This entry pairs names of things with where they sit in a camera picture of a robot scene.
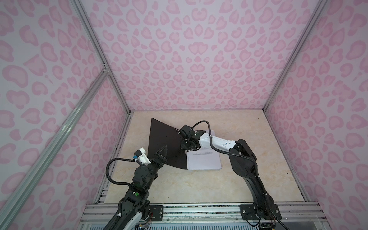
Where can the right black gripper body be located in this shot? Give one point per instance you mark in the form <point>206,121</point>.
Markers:
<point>185,144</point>

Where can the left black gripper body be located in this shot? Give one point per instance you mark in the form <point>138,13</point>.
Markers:
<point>152,170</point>

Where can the blue A4 clip folder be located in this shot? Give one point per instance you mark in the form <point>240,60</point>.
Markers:
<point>163,135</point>

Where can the printed sheet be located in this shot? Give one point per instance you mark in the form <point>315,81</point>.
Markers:
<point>203,159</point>

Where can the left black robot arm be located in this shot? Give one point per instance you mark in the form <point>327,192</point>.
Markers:
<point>134,206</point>

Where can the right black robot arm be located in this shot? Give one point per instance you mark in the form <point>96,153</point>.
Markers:
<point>243,162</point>

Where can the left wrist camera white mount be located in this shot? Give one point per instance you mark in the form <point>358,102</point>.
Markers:
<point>141,158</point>

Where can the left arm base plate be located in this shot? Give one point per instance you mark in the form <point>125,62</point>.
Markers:
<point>156,213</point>

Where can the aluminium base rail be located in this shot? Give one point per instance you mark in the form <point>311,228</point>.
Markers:
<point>227,216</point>

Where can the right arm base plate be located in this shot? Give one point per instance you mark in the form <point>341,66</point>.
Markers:
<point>251,212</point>

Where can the aluminium frame diagonal bar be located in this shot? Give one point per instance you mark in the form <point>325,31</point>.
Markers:
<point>19,197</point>

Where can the aluminium frame left post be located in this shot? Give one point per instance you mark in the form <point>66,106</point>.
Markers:
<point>87,25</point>

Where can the aluminium frame post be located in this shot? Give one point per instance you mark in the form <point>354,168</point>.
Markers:
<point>308,29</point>
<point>87,25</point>

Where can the aluminium frame right post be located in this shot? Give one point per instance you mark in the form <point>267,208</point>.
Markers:
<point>308,29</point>

